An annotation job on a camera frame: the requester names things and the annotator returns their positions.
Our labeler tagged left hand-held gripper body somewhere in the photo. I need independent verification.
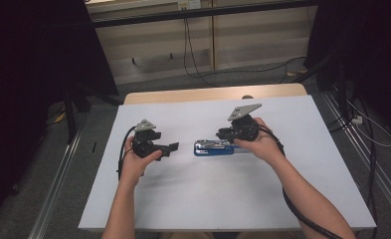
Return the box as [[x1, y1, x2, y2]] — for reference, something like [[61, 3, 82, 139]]
[[131, 119, 171, 162]]

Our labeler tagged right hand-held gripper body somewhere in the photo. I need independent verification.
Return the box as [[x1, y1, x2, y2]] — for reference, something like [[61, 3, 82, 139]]
[[228, 103, 264, 142]]

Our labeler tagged blue stapler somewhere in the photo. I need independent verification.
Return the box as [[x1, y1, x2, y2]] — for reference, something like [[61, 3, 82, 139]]
[[193, 138, 251, 157]]

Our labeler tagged person's left hand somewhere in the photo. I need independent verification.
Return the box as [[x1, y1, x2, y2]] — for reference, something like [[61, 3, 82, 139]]
[[119, 135, 163, 188]]

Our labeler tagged person's right hand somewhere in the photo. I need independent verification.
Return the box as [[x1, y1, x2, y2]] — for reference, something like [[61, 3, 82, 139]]
[[233, 117, 286, 167]]

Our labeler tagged light wooden table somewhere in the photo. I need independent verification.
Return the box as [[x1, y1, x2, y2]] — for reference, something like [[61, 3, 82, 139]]
[[122, 83, 308, 106]]

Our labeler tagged white board sheet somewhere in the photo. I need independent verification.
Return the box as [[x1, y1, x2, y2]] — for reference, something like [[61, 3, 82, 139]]
[[78, 95, 377, 232]]

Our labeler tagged black tripod stand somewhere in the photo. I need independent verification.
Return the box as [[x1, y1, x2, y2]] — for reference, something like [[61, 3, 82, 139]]
[[62, 84, 122, 145]]

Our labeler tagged beige wooden cabinet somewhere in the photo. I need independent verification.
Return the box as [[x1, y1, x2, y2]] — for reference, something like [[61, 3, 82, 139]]
[[85, 0, 318, 86]]

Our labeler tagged black horizontal bar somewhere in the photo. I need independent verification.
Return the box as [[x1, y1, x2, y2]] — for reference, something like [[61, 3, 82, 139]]
[[91, 0, 318, 29]]

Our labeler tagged black curtain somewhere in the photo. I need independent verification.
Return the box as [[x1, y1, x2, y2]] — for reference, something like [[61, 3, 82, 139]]
[[0, 0, 119, 233], [305, 0, 391, 142]]

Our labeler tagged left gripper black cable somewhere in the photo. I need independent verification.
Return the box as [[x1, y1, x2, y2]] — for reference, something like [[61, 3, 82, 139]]
[[116, 124, 137, 182]]

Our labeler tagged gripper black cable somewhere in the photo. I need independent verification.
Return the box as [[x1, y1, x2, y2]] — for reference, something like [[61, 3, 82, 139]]
[[257, 123, 345, 239], [116, 124, 137, 182]]

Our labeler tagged black floor cable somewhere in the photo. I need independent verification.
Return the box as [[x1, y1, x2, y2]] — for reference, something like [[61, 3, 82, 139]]
[[212, 55, 308, 84]]

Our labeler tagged hanging black cable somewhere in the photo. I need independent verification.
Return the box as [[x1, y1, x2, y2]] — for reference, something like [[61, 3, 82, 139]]
[[182, 16, 217, 88]]

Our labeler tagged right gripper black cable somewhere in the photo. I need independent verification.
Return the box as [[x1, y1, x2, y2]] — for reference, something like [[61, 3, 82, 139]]
[[257, 123, 345, 239]]

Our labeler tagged aluminium floor rail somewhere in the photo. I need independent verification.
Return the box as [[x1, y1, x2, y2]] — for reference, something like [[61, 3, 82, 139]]
[[320, 89, 391, 218], [27, 127, 85, 239]]

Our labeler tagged black cable bundle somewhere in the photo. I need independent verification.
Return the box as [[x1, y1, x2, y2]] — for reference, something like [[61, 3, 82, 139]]
[[325, 83, 380, 239]]

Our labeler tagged white floor cable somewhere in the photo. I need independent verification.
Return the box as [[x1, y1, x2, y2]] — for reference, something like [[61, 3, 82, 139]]
[[346, 99, 391, 148]]

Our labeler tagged white wall socket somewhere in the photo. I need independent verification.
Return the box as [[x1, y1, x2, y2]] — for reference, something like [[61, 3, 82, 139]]
[[177, 0, 202, 10]]

